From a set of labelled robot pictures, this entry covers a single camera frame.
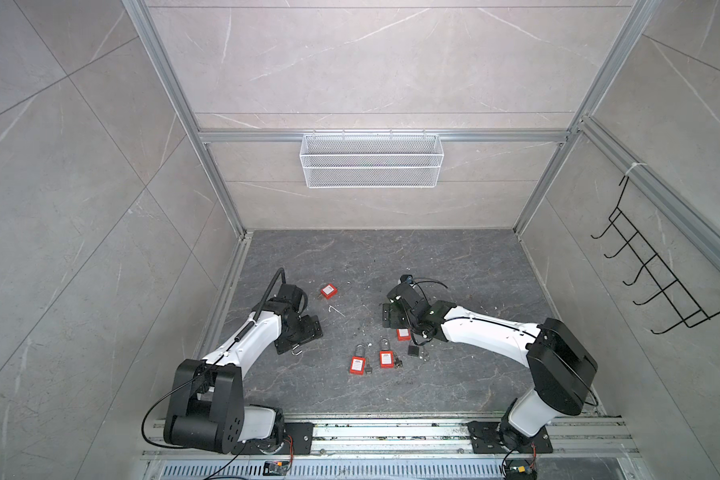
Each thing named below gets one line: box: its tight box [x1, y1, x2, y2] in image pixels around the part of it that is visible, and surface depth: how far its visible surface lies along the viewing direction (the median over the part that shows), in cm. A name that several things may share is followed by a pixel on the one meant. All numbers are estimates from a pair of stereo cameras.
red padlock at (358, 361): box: [349, 343, 367, 375], surface depth 87 cm
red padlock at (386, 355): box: [379, 338, 395, 369], surface depth 87 cm
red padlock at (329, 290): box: [320, 283, 339, 300], surface depth 102 cm
